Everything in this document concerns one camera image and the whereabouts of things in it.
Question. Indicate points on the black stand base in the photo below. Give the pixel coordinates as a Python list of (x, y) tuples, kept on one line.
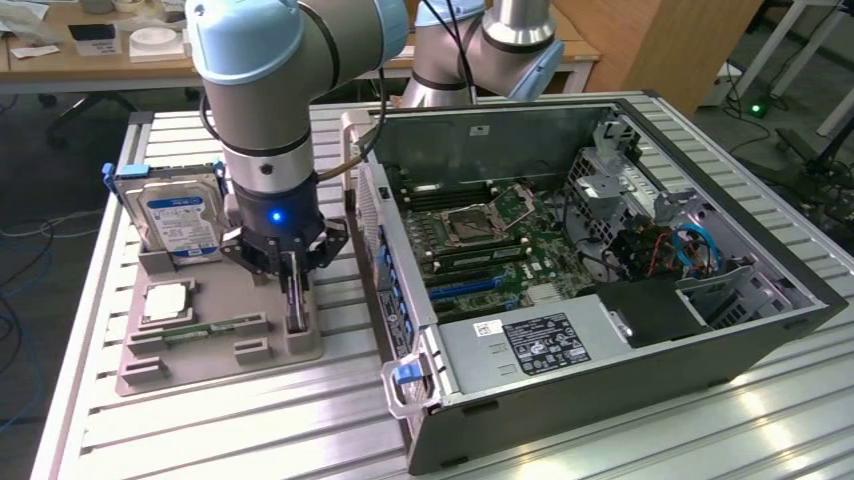
[(821, 160)]

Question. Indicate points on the grey cup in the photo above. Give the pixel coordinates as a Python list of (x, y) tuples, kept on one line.
[(98, 6)]

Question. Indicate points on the wooden desk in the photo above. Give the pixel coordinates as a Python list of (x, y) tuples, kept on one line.
[(67, 70)]

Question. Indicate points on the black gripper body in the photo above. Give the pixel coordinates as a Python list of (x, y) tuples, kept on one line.
[(281, 215)]

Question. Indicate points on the silver CPU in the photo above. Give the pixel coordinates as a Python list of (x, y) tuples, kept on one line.
[(166, 302)]

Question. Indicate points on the green RAM stick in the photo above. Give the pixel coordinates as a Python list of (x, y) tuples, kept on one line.
[(201, 330)]

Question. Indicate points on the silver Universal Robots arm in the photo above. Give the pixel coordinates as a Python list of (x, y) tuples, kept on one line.
[(268, 100)]

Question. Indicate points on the silver disk bay cage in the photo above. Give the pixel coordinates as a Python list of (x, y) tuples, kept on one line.
[(601, 195)]

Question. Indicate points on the black plastic shroud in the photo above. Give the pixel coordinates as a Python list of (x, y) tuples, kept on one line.
[(648, 310)]

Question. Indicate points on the green motherboard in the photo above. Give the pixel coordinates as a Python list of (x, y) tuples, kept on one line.
[(534, 250)]

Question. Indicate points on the black labelled RAM stick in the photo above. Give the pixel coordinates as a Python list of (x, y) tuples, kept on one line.
[(481, 255)]

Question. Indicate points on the white paper slip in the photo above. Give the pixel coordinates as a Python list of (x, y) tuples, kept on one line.
[(34, 51)]

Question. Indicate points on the green lit power switch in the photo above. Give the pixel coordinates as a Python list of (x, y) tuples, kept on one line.
[(756, 107)]

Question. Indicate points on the black open PC case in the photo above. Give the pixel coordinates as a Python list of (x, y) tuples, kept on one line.
[(601, 415)]

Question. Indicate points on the CPU socket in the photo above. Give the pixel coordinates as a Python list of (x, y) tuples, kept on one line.
[(474, 225)]

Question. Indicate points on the black office chair base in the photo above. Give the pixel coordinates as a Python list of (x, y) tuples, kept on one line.
[(83, 102)]

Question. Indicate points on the grey parts rack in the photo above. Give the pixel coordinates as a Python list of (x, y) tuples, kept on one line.
[(227, 310)]

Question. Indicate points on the hard disk in blue caddy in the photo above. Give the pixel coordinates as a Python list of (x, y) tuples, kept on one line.
[(177, 225)]

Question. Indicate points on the blue expansion slot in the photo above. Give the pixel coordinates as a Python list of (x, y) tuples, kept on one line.
[(461, 290)]

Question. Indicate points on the grey power supply unit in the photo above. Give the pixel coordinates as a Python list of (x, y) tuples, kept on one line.
[(468, 360)]

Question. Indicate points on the white desk frame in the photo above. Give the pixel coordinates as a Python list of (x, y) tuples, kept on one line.
[(801, 55)]

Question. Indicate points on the white box with round dish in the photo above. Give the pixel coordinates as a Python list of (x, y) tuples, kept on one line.
[(157, 47)]

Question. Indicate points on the blue case latch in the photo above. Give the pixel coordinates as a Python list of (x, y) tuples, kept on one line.
[(408, 375)]

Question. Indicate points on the black graphics card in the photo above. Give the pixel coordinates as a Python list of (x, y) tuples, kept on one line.
[(298, 312)]

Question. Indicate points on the silver chipset heatsink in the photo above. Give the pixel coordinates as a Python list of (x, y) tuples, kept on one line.
[(548, 294)]

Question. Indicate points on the white box with black top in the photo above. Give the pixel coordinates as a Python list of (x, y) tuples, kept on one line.
[(101, 47)]

